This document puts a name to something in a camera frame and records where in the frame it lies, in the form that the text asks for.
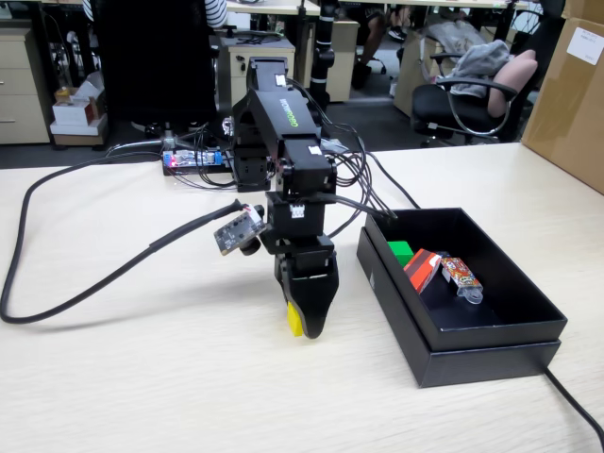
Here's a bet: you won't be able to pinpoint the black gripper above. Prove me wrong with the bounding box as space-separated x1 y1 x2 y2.
260 233 341 340

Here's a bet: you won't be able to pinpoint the yellow cube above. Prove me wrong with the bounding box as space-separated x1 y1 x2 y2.
286 301 307 339

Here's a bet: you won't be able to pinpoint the green cube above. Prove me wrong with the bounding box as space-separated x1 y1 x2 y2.
386 240 415 268

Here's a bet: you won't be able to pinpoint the open black box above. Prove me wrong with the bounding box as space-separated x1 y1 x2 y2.
365 206 569 353

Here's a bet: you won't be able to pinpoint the large brown cardboard box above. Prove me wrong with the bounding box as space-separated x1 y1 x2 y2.
521 16 604 196

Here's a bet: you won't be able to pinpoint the small brown cardboard box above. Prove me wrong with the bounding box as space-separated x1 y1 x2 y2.
563 0 604 20

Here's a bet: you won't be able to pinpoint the electronics board with blue connectors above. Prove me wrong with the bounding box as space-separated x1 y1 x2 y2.
161 148 237 176

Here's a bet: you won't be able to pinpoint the silver metal stand base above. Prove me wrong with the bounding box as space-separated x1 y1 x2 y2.
107 123 213 155

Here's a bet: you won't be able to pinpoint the black office chair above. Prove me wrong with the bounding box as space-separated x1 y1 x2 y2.
409 50 542 148

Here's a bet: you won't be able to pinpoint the black articulated pole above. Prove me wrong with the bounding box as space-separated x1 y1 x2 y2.
299 0 337 114

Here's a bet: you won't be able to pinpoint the seated person legs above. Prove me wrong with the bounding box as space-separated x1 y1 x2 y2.
352 5 394 91

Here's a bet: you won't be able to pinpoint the black monitor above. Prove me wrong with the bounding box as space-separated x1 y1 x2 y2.
92 0 219 128

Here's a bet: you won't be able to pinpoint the flat white carton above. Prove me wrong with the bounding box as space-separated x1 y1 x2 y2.
49 115 109 139

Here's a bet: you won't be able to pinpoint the gray cloth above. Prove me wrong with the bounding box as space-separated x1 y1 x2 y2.
445 40 513 99

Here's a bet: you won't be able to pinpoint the pink cushion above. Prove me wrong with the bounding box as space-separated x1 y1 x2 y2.
487 49 540 119

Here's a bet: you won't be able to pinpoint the person in striped shirt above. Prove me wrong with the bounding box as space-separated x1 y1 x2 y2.
205 0 229 28

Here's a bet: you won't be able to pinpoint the white carton with red side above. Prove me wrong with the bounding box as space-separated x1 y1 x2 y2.
51 96 103 127

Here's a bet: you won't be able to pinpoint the open white carton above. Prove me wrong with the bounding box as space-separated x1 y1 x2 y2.
73 70 106 103

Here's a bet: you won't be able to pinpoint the beige drawer cabinet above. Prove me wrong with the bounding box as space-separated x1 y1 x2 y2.
0 26 52 145

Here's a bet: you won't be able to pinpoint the white paper label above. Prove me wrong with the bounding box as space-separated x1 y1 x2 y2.
565 26 604 66

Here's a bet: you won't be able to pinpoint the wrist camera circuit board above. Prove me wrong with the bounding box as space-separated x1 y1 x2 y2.
212 203 269 260

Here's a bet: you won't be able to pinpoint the thick black sleeved cable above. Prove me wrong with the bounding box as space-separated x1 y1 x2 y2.
0 151 246 326

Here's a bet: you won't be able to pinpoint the beige drawer pedestal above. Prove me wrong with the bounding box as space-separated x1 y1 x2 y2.
219 33 297 117

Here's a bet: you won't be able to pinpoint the black power cable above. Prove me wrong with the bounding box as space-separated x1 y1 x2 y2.
362 150 604 440

